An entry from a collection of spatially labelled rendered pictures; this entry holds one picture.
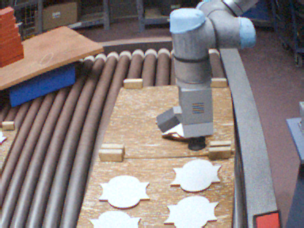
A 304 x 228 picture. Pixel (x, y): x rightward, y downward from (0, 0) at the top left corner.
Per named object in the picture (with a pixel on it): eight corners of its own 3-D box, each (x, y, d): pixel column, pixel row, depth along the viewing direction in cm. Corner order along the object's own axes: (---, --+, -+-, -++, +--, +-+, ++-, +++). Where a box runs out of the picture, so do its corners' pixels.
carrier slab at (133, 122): (229, 89, 161) (229, 85, 160) (234, 157, 125) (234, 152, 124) (121, 92, 165) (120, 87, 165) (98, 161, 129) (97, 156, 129)
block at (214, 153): (230, 154, 124) (230, 145, 122) (230, 158, 122) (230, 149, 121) (208, 156, 124) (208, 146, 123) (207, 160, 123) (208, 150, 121)
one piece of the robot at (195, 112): (150, 60, 108) (156, 130, 115) (153, 76, 100) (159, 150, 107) (206, 56, 108) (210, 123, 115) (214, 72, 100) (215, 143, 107)
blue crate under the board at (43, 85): (55, 62, 200) (55, 42, 195) (77, 83, 175) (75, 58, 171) (1, 84, 188) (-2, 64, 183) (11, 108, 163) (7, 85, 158)
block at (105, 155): (123, 158, 127) (122, 149, 126) (123, 162, 125) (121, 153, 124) (100, 157, 128) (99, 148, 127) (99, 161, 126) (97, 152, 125)
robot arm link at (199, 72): (176, 64, 99) (171, 51, 107) (177, 85, 101) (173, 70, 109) (212, 62, 100) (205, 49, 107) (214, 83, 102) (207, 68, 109)
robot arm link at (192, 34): (212, 15, 95) (172, 16, 94) (218, 61, 100) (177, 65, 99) (201, 6, 102) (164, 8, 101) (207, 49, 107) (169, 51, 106)
